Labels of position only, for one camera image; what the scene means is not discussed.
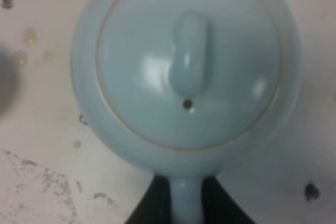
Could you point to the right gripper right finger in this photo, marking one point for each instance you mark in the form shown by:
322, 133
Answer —
219, 207

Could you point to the light blue porcelain teapot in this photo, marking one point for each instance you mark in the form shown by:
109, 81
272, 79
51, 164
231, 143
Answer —
180, 87

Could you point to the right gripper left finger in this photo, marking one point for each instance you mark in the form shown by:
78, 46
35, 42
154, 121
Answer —
155, 206

